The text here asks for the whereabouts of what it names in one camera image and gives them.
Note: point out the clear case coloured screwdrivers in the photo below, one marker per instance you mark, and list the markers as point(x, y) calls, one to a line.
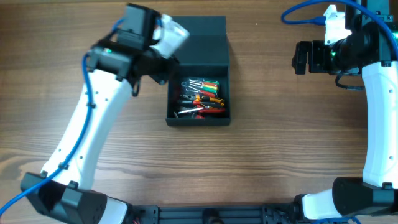
point(201, 86)

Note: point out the orange black pliers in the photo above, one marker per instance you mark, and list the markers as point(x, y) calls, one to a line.
point(208, 99)

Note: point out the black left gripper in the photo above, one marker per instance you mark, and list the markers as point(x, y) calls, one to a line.
point(162, 76)

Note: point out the dark green box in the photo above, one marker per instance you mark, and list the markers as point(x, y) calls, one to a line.
point(205, 54)

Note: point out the red handled cutters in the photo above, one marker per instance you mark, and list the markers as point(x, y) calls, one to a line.
point(204, 111)

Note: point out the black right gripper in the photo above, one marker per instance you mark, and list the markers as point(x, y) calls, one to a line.
point(300, 58)

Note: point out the black red small screwdriver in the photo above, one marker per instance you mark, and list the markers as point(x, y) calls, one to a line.
point(189, 102)

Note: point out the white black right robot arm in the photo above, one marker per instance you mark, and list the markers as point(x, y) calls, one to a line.
point(361, 41)

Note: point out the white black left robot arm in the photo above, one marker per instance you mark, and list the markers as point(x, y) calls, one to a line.
point(142, 43)

